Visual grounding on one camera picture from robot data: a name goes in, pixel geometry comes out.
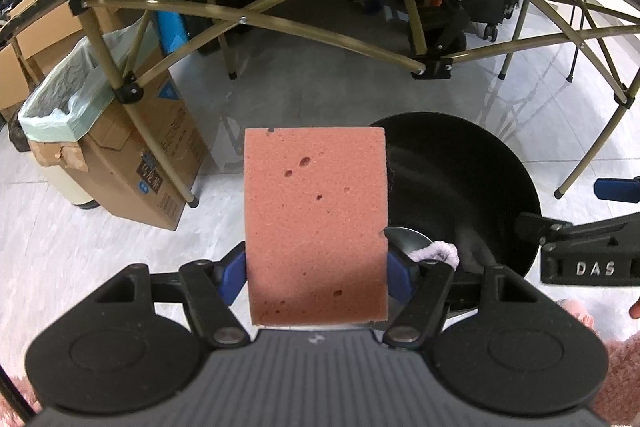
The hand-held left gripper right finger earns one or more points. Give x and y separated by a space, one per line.
400 279

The large printed cardboard box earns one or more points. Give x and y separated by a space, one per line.
150 177

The folding table frame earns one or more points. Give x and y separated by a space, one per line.
432 68

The white bin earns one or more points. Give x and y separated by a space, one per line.
70 187

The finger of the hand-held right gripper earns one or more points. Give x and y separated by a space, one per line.
620 189
540 227

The plain cardboard box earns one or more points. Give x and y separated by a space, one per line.
45 32

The green plastic bag liner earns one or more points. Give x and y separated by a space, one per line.
50 127

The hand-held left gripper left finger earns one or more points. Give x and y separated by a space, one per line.
232 277

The blue box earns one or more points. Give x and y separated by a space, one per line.
172 22

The pink sponge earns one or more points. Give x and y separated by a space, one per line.
315 217

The black round bowl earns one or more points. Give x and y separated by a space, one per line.
465 187

